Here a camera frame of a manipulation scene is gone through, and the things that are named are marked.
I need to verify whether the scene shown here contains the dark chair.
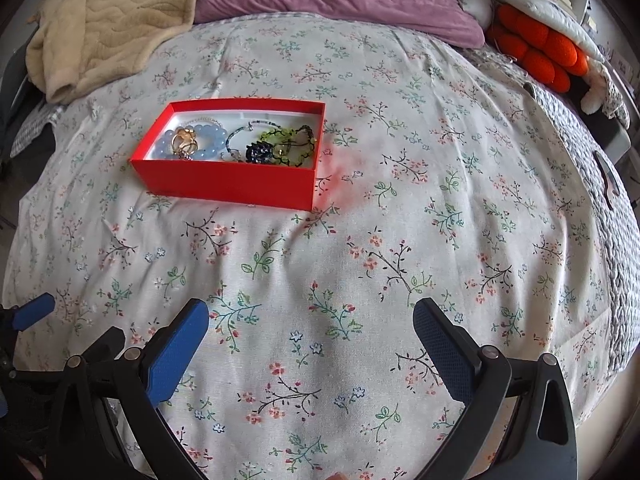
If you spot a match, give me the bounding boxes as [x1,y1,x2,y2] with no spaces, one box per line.
[0,35,41,166]

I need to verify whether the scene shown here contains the dark bead necklace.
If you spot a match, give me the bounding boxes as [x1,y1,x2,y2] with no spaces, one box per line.
[224,121,282,162]

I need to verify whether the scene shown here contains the white quilted plush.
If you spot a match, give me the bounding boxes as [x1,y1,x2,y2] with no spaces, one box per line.
[447,0,631,116]

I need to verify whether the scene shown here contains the gold rings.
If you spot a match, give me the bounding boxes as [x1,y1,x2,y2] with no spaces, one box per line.
[172,129,199,159]

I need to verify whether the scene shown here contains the orange plush toy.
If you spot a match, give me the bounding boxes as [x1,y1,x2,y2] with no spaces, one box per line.
[487,2,588,93]

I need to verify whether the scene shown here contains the grey patterned blanket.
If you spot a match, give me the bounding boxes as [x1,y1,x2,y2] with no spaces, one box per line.
[470,45,640,376]

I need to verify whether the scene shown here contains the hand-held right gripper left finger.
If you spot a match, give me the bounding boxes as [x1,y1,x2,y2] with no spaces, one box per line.
[42,298,209,480]

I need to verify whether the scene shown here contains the beige quilted blanket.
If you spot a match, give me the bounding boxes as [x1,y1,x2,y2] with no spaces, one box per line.
[25,0,246,106]

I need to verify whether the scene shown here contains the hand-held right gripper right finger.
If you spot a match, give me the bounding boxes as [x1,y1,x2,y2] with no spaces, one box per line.
[412,297,581,480]

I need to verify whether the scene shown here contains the grey checked cloth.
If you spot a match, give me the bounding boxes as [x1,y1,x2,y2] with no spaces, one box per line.
[10,105,63,158]

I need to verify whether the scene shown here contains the blue bead bracelet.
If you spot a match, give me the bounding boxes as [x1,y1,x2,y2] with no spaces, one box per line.
[154,126,222,161]

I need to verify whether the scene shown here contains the green bead bracelet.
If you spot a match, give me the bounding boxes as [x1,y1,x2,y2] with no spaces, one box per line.
[259,126,319,167]

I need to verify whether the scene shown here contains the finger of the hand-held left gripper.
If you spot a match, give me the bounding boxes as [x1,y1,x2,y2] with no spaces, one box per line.
[0,293,56,333]
[75,326,126,367]

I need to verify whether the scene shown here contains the black faceted bead bracelet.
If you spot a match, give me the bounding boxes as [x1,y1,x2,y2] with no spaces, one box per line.
[244,142,274,165]

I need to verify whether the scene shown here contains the floral bedsheet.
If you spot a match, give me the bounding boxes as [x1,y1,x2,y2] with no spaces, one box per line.
[0,12,621,480]

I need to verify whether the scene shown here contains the red cardboard box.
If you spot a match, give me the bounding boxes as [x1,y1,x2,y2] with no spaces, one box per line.
[127,98,327,212]

